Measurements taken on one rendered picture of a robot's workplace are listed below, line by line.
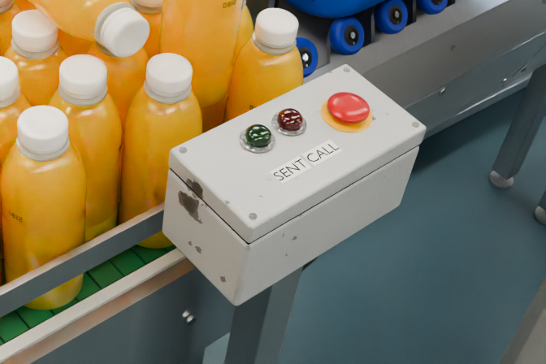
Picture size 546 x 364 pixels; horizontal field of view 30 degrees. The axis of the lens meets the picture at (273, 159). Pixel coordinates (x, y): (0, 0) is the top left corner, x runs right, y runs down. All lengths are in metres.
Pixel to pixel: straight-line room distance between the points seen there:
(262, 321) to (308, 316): 1.13
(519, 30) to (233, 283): 0.77
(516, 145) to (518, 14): 0.98
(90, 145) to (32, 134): 0.09
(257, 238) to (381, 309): 1.39
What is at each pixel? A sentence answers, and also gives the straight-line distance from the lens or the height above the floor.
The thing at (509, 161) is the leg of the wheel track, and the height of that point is 0.09.
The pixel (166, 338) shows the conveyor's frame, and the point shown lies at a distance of 1.05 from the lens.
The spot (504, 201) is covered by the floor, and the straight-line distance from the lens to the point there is 2.47.
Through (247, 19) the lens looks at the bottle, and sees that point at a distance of 1.00.
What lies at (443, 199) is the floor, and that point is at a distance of 2.41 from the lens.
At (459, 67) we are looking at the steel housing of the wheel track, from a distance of 1.37.
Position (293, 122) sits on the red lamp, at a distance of 0.83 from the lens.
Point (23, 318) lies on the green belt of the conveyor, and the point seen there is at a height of 0.90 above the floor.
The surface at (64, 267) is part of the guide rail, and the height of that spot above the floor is 0.97.
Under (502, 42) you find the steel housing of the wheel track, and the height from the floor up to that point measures 0.85.
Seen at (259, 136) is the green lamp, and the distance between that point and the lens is 0.81.
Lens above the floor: 1.66
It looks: 44 degrees down
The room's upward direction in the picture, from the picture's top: 12 degrees clockwise
